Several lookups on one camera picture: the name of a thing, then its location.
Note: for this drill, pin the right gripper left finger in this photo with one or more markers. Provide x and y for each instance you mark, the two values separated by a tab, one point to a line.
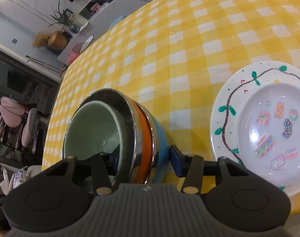
101	183

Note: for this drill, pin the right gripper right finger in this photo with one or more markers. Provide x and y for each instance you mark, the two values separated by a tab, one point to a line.
189	167

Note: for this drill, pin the blue steel bowl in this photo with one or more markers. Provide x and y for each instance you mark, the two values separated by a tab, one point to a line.
160	165

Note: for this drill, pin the orange steel bowl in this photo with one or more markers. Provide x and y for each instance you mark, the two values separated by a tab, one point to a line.
136	159

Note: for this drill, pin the green ceramic bowl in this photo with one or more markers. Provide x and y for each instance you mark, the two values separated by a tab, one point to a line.
96	127

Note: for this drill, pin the white fruit pattern plate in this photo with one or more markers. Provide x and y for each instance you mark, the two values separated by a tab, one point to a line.
234	95

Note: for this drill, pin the small white sticker plate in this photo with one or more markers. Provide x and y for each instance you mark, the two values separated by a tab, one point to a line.
268	134

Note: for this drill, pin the yellow checkered tablecloth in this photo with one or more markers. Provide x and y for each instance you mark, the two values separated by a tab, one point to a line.
173	56

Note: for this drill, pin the pink plastic basket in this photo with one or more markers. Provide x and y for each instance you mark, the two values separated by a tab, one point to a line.
71	57

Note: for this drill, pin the small round side table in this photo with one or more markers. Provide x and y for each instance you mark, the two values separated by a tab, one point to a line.
81	47

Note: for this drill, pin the brown round vase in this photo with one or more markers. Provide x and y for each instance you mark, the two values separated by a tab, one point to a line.
57	41

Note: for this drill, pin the light blue plastic stool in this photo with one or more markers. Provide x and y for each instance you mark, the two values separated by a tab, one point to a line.
116	21

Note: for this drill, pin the blue vase with plant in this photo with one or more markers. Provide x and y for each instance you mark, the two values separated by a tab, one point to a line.
61	18

